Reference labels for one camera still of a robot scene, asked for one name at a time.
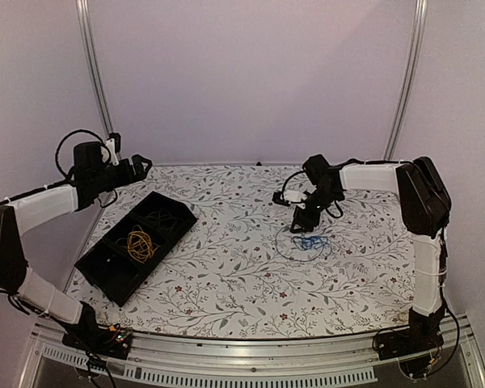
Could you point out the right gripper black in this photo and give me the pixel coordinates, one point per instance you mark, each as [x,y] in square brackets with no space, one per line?
[303,220]

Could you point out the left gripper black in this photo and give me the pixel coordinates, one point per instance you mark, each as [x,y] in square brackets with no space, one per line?
[141,174]

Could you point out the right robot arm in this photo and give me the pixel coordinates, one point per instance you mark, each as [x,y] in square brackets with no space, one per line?
[425,207]

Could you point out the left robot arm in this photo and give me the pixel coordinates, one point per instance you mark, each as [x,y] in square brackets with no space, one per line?
[90,167]

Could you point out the floral table mat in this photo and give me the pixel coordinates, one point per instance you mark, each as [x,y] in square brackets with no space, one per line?
[239,273]

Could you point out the black compartment tray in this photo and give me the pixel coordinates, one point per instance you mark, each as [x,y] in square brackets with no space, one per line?
[122,260]

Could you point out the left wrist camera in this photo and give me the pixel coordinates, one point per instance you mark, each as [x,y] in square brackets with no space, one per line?
[111,149]

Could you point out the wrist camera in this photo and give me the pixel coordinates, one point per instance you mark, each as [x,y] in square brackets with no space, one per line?
[111,149]
[290,197]

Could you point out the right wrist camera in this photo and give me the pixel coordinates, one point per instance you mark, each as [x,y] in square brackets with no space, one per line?
[290,197]

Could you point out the left aluminium corner post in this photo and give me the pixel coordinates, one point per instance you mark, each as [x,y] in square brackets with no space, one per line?
[92,61]

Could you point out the aluminium corner post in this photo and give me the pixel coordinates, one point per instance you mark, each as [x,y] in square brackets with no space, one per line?
[92,61]
[413,56]

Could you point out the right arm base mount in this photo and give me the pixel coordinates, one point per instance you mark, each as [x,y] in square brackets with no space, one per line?
[390,343]

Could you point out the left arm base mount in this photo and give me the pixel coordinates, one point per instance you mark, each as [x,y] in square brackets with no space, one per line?
[113,341]

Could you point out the right aluminium corner post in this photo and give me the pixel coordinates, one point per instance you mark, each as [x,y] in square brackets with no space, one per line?
[413,56]

